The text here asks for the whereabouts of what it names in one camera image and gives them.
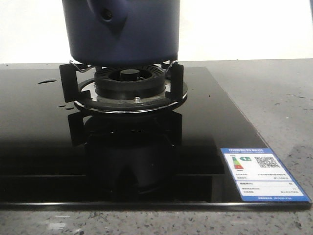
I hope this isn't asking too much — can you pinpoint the black pot support grate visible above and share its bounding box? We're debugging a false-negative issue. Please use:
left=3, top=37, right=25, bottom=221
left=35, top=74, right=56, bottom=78
left=59, top=61, right=188, bottom=114

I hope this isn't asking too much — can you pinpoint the dark blue cooking pot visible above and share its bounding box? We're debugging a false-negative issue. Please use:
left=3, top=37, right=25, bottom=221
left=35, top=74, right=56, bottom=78
left=62, top=0, right=180, bottom=67

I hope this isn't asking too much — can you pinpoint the black gas burner head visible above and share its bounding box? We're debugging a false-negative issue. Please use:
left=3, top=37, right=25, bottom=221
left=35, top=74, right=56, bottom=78
left=94, top=66, right=165, bottom=100

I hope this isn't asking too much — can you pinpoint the black glass gas cooktop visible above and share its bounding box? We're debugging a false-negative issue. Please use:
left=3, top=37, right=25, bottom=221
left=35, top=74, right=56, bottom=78
left=0, top=68, right=312, bottom=210

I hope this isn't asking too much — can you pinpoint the blue white energy label sticker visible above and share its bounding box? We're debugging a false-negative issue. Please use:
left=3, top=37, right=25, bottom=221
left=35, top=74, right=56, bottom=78
left=221, top=148, right=310, bottom=203

